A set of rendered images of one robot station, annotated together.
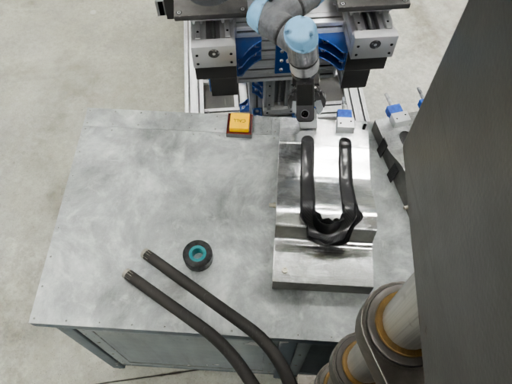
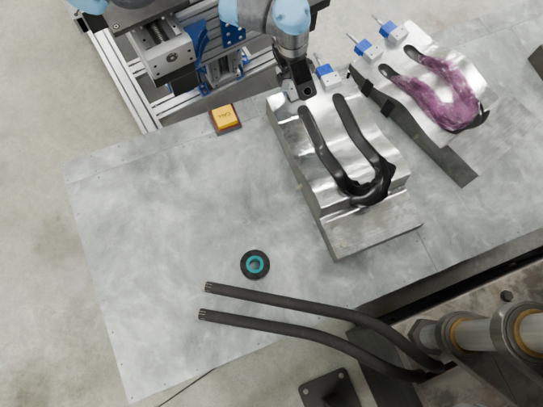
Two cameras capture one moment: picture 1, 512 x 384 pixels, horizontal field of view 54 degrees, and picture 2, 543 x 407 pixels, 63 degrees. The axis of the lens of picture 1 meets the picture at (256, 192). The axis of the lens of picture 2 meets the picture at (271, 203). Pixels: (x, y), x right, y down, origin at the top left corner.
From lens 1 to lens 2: 0.40 m
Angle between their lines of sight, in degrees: 16
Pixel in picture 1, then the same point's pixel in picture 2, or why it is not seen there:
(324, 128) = not seen: hidden behind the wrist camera
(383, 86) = not seen: hidden behind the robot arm
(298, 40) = (296, 23)
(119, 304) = (205, 344)
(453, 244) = not seen: outside the picture
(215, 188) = (234, 192)
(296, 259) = (347, 228)
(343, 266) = (390, 216)
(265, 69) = (213, 48)
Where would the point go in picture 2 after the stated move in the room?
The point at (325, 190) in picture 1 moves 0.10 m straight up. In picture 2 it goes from (344, 153) to (351, 137)
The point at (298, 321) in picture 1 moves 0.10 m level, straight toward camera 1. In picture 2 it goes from (371, 282) to (378, 319)
